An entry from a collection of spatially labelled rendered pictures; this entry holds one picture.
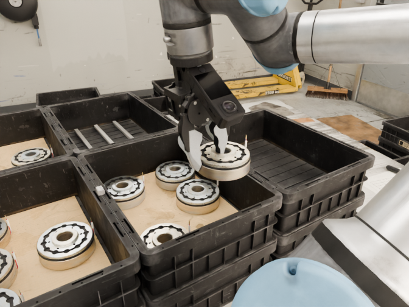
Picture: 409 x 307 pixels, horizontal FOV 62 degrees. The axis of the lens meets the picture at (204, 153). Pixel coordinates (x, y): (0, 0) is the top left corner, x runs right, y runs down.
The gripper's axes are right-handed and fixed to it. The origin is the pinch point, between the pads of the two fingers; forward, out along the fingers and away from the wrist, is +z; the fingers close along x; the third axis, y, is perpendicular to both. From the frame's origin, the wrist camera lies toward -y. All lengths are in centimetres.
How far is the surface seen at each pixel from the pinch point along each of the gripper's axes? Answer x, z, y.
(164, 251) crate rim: 15.3, 5.8, -8.9
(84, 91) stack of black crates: -20, 46, 198
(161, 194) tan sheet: 4.0, 16.8, 18.5
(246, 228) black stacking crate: -1.7, 12.1, -7.7
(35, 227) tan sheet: 32.2, 13.3, 21.9
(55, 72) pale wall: -24, 64, 340
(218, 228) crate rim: 5.1, 7.1, -8.9
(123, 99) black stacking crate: -7, 10, 70
